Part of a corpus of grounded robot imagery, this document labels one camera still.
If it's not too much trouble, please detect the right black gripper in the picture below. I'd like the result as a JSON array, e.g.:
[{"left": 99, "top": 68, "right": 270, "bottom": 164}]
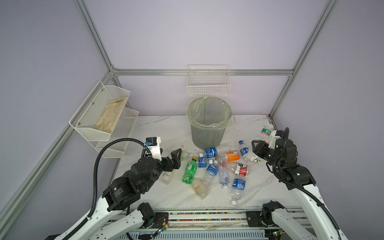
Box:
[{"left": 250, "top": 138, "right": 281, "bottom": 170}]

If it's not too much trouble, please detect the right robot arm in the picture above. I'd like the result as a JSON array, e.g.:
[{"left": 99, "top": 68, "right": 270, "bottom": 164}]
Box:
[{"left": 247, "top": 128, "right": 347, "bottom": 240}]

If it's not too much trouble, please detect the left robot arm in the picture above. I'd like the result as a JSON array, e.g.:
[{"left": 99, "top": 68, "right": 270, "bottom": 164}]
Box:
[{"left": 47, "top": 137, "right": 182, "bottom": 240}]

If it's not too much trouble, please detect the mesh waste bin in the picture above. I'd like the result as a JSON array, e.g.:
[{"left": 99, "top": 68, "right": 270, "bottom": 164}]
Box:
[{"left": 187, "top": 96, "right": 232, "bottom": 150}]

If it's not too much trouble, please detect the crushed bottle green label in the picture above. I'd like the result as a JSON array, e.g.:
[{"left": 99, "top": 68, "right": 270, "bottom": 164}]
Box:
[{"left": 181, "top": 150, "right": 194, "bottom": 162}]

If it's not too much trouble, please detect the blue cap bottle right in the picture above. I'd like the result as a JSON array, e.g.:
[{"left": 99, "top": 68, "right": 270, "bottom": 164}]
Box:
[{"left": 239, "top": 140, "right": 261, "bottom": 164}]

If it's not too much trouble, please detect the green soda bottle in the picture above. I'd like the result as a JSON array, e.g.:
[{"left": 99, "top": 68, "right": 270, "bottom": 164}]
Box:
[{"left": 182, "top": 157, "right": 198, "bottom": 184}]

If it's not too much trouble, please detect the clear bottle yellow label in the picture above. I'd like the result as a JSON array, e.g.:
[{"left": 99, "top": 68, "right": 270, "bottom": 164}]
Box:
[{"left": 162, "top": 172, "right": 174, "bottom": 185}]

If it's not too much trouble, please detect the red label crushed bottle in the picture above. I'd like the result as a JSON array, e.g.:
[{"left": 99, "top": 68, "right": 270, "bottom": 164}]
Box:
[{"left": 229, "top": 163, "right": 248, "bottom": 177}]

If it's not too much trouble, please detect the orange label bottle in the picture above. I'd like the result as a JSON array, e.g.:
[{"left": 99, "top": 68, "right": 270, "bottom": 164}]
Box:
[{"left": 218, "top": 151, "right": 241, "bottom": 162}]

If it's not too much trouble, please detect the blue label bottle front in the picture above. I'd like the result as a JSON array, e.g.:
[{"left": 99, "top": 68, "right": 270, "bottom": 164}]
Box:
[{"left": 231, "top": 176, "right": 246, "bottom": 206}]

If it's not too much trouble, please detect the clear cup container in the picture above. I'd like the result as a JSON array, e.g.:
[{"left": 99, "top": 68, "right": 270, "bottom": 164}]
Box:
[{"left": 192, "top": 179, "right": 209, "bottom": 200}]

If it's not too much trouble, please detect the clear crushed bottle purple print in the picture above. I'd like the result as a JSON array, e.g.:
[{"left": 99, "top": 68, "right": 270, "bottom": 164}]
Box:
[{"left": 219, "top": 162, "right": 230, "bottom": 189}]

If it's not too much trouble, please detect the white mesh lower shelf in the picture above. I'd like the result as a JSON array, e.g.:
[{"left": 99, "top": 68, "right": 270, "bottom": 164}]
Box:
[{"left": 95, "top": 108, "right": 139, "bottom": 158}]

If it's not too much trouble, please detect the white mesh shelf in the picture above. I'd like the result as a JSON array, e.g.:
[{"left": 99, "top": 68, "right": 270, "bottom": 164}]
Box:
[
  {"left": 69, "top": 82, "right": 130, "bottom": 142},
  {"left": 95, "top": 108, "right": 139, "bottom": 158}
]

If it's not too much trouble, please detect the beige cloth in shelf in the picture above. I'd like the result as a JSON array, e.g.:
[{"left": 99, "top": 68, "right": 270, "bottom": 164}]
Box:
[{"left": 94, "top": 97, "right": 127, "bottom": 134}]

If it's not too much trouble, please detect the white mesh upper shelf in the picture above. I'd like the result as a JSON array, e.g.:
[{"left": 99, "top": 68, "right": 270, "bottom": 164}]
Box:
[{"left": 69, "top": 82, "right": 130, "bottom": 142}]

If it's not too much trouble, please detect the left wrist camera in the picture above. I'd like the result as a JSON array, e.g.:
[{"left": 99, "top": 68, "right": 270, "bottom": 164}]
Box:
[{"left": 146, "top": 137, "right": 162, "bottom": 161}]

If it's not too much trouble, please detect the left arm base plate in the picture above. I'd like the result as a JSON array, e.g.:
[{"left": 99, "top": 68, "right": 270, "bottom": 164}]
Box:
[{"left": 149, "top": 212, "right": 169, "bottom": 229}]

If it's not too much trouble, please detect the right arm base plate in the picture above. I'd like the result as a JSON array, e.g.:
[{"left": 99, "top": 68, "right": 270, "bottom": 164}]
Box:
[{"left": 246, "top": 211, "right": 267, "bottom": 228}]

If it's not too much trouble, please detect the white wire wall basket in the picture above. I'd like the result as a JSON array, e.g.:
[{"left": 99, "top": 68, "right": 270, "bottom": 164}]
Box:
[{"left": 187, "top": 65, "right": 232, "bottom": 97}]

